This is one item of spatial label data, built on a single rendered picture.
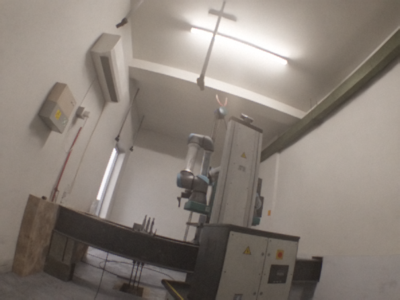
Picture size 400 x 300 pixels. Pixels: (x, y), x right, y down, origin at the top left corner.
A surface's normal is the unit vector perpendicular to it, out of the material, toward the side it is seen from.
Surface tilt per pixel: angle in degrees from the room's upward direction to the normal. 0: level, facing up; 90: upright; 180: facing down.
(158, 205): 90
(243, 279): 90
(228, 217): 90
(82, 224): 90
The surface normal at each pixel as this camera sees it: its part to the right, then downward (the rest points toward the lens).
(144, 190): 0.20, -0.36
